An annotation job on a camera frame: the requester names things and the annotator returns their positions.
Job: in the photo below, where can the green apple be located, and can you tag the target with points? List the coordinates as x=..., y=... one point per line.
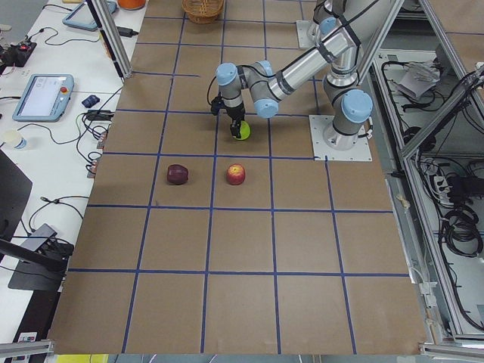
x=244, y=131

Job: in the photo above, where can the teach pendant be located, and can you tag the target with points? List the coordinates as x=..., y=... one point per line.
x=91, y=15
x=45, y=98

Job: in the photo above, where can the aluminium frame post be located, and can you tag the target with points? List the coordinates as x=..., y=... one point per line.
x=110, y=34

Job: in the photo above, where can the orange bucket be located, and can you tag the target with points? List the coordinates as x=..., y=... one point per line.
x=131, y=5

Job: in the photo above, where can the near teach pendant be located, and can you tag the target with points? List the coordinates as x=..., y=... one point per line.
x=45, y=98

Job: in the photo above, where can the dark red apple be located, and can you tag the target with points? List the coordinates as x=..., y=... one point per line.
x=177, y=174

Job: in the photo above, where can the black monitor stand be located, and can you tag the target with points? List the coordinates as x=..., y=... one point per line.
x=41, y=258

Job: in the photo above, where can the white paper cup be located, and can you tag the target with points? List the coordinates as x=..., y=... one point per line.
x=14, y=139

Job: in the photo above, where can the far teach pendant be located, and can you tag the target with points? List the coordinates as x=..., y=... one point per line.
x=91, y=15

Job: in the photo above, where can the blue checkered pouch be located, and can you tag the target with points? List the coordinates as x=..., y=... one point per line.
x=90, y=101

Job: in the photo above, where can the red yellow apple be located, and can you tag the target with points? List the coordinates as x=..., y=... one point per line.
x=235, y=174

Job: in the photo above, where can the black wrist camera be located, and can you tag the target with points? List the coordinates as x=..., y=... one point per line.
x=216, y=105

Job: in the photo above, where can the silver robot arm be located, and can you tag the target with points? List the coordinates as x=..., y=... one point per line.
x=341, y=28

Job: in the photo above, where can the black power adapter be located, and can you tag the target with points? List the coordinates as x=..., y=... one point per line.
x=126, y=32

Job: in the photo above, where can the black circuit board box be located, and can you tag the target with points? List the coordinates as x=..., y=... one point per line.
x=17, y=55

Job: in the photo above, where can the woven wicker basket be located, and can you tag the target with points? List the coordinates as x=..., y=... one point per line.
x=202, y=11

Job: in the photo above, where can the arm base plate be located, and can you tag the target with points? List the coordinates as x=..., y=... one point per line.
x=329, y=145
x=307, y=33

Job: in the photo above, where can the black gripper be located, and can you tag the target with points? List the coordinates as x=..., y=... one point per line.
x=235, y=113

